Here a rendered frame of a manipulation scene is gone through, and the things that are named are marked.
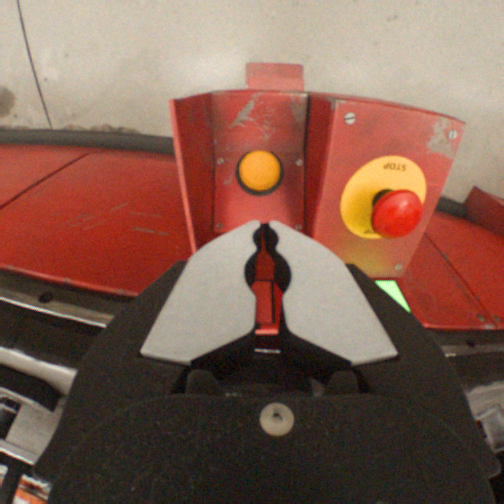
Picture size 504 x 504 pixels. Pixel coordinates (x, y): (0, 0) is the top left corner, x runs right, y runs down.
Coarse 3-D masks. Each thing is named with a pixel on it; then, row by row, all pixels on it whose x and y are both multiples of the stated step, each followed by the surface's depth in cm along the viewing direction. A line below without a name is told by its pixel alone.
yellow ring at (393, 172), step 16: (384, 160) 15; (400, 160) 15; (352, 176) 16; (368, 176) 16; (384, 176) 16; (400, 176) 16; (416, 176) 16; (352, 192) 17; (368, 192) 17; (416, 192) 16; (352, 208) 18; (368, 208) 18; (352, 224) 19; (368, 224) 18
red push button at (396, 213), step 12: (384, 192) 16; (396, 192) 14; (408, 192) 14; (372, 204) 17; (384, 204) 15; (396, 204) 14; (408, 204) 14; (420, 204) 14; (372, 216) 15; (384, 216) 15; (396, 216) 15; (408, 216) 15; (420, 216) 15; (372, 228) 16; (384, 228) 15; (396, 228) 15; (408, 228) 15
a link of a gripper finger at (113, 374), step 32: (160, 288) 7; (128, 320) 6; (96, 352) 5; (128, 352) 5; (96, 384) 4; (128, 384) 4; (160, 384) 4; (64, 416) 4; (96, 416) 4; (64, 448) 3
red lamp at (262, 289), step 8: (256, 288) 21; (264, 288) 21; (256, 296) 20; (264, 296) 20; (256, 304) 20; (264, 304) 20; (256, 312) 19; (264, 312) 19; (256, 320) 18; (264, 320) 18
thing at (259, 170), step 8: (256, 152) 21; (264, 152) 22; (248, 160) 21; (256, 160) 21; (264, 160) 21; (272, 160) 21; (240, 168) 22; (248, 168) 21; (256, 168) 21; (264, 168) 21; (272, 168) 21; (248, 176) 21; (256, 176) 21; (264, 176) 21; (272, 176) 21; (248, 184) 22; (256, 184) 22; (264, 184) 21; (272, 184) 22
